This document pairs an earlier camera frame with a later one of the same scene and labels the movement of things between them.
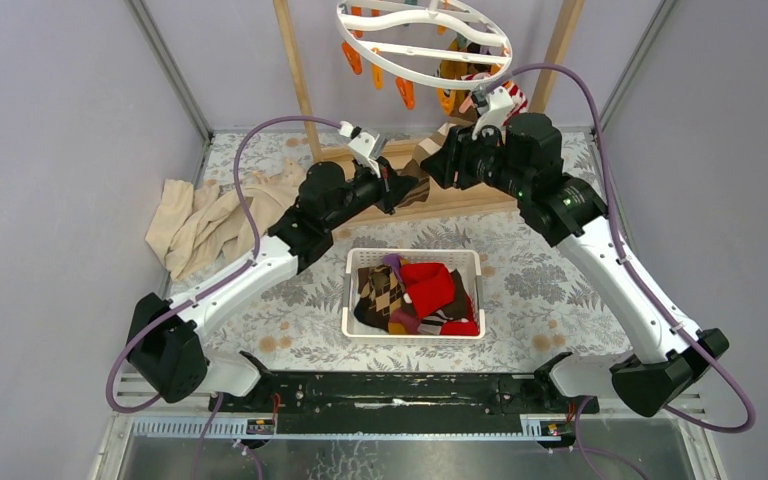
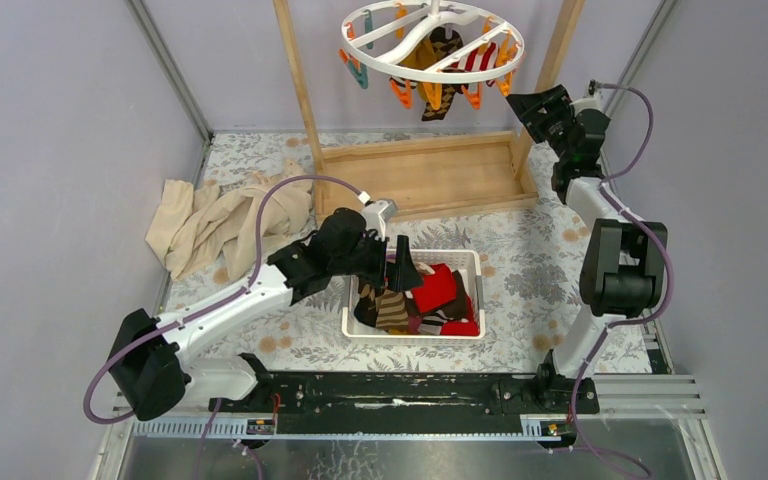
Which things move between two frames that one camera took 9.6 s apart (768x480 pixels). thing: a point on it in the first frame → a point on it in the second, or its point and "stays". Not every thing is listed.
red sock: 430,286 stays
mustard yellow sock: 450,100 → 420,58
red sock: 461,327 stays
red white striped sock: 520,102 → 476,62
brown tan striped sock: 424,148 → 391,311
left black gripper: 389,188 → 401,275
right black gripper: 455,155 → 554,102
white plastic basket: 466,260 stays
